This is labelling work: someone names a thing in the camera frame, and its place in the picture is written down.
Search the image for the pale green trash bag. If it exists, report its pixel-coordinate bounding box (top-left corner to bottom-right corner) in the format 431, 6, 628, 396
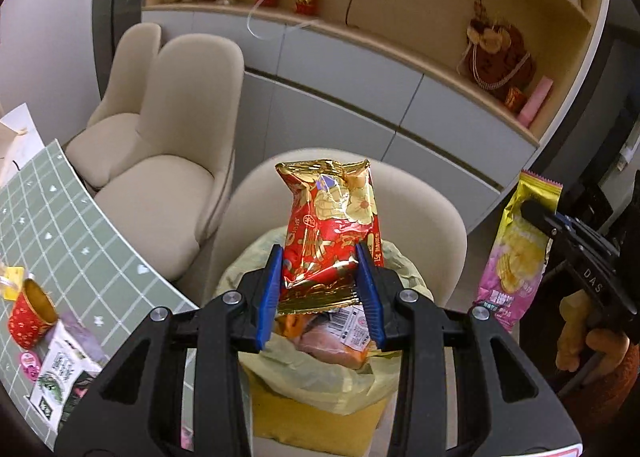
210, 226, 434, 416

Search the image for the pink yellow chip bag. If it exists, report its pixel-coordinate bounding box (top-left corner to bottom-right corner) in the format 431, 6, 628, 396
475, 171, 562, 331

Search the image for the red gold snack bag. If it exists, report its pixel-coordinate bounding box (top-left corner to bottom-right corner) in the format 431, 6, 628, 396
276, 159, 384, 315

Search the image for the white green milk pouch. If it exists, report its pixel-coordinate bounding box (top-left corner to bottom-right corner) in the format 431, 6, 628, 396
29, 320, 103, 433

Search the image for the red paper cup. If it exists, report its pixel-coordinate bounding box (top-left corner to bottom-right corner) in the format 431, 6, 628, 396
8, 279, 58, 350

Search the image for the orange plastic bag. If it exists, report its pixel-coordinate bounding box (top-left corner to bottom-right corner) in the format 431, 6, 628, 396
276, 305, 373, 370

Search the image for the orange fuzzy sleeve forearm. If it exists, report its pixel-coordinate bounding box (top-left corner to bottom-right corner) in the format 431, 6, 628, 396
561, 345, 639, 443

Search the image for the right hand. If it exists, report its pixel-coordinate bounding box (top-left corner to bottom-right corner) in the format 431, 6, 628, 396
555, 290, 630, 383

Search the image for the near beige chair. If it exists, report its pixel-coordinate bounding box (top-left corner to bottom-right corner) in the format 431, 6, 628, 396
199, 146, 470, 457

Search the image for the beige chair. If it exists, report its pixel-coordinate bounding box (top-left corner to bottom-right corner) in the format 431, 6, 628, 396
94, 34, 244, 281
65, 22, 162, 189
199, 146, 470, 457

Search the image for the yellow cushion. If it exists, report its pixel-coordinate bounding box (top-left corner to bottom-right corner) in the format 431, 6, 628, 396
248, 373, 388, 456

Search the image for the middle beige chair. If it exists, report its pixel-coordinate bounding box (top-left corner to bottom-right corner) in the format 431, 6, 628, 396
94, 34, 244, 281

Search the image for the pink box on shelf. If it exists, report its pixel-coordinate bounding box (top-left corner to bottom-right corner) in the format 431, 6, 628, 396
518, 76, 553, 128

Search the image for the lilac snack wrapper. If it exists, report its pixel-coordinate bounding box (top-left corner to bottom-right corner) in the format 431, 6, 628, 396
60, 311, 108, 366

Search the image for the far beige chair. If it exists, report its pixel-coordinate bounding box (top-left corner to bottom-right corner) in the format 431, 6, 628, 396
65, 22, 162, 189

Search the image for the green grid tablecloth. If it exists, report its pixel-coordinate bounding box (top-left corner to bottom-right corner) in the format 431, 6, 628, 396
0, 137, 200, 452

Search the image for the pink round spoon toy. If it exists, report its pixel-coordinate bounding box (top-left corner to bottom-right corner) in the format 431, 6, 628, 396
20, 351, 41, 382

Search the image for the clear bag yellow toy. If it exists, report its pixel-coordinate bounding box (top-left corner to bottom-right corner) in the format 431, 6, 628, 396
0, 263, 25, 302

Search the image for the white cartoon food cover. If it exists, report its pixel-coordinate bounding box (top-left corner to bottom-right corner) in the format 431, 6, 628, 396
0, 102, 46, 186

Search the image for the dark red drawstring pouch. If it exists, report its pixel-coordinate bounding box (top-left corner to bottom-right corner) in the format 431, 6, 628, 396
456, 0, 536, 104

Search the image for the wooden wall shelf cabinet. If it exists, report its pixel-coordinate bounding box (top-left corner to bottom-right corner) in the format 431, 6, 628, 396
142, 0, 610, 229

